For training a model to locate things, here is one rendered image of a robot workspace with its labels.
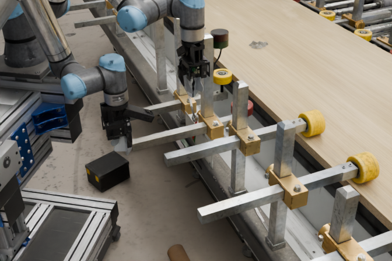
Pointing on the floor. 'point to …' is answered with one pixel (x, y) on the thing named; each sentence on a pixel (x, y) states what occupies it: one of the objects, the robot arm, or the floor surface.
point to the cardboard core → (177, 253)
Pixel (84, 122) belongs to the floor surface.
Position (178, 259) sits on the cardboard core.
